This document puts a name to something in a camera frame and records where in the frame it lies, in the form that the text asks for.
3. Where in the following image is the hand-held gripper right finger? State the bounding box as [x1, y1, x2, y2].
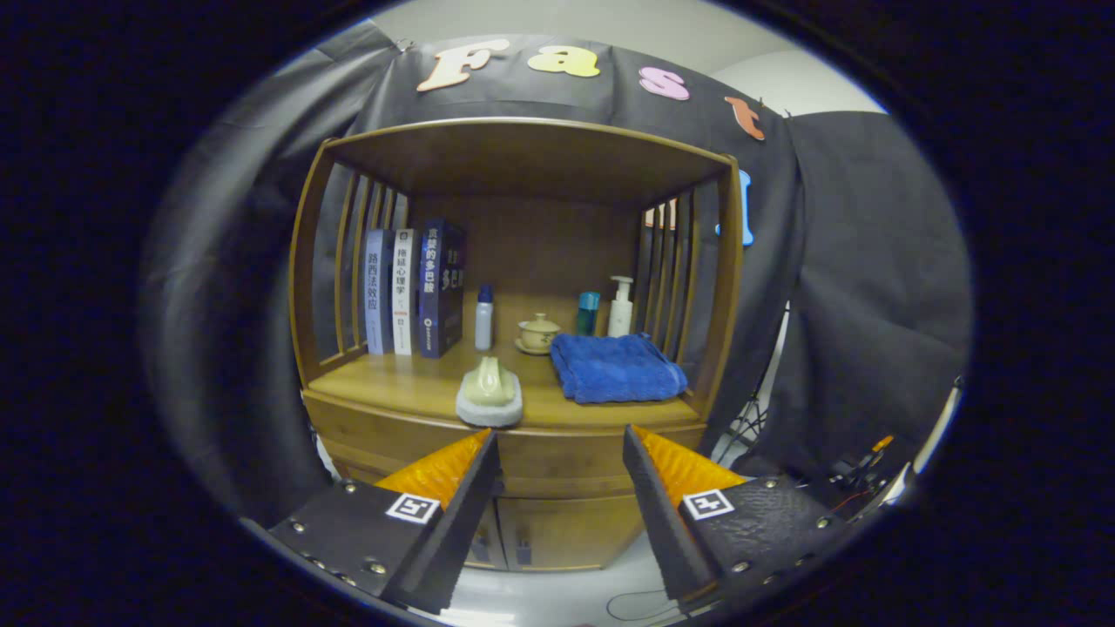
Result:
[622, 424, 859, 603]

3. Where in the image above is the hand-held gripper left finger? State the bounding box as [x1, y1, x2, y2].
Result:
[266, 428, 503, 613]

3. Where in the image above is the wooden drawer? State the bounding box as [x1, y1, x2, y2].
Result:
[302, 389, 706, 499]

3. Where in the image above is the wooden cabinet door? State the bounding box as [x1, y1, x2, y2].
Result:
[466, 501, 508, 571]
[497, 492, 645, 573]

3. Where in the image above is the wooden countertop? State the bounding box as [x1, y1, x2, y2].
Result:
[307, 292, 702, 432]

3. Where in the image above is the wooden cabinet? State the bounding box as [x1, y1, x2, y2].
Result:
[289, 118, 746, 573]

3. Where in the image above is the blue folded towel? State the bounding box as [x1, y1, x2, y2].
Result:
[550, 333, 689, 406]

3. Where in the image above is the small white bottle blue cap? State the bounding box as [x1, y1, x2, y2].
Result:
[474, 284, 495, 351]

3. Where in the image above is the orange and black device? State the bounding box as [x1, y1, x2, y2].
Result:
[832, 435, 896, 489]

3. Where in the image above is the white pump bottle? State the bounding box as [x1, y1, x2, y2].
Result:
[607, 275, 635, 339]

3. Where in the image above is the beige lidded teacup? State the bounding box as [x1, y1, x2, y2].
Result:
[514, 313, 562, 355]

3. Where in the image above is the dark blue book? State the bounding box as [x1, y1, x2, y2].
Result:
[418, 219, 466, 360]

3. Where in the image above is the white book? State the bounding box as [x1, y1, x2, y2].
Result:
[391, 228, 421, 356]

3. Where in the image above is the light blue book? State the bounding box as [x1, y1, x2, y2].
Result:
[364, 229, 397, 355]

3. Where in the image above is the black backdrop cloth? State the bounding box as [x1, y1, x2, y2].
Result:
[144, 22, 972, 523]

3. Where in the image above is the thin looped cable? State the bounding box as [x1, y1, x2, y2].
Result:
[605, 590, 676, 624]

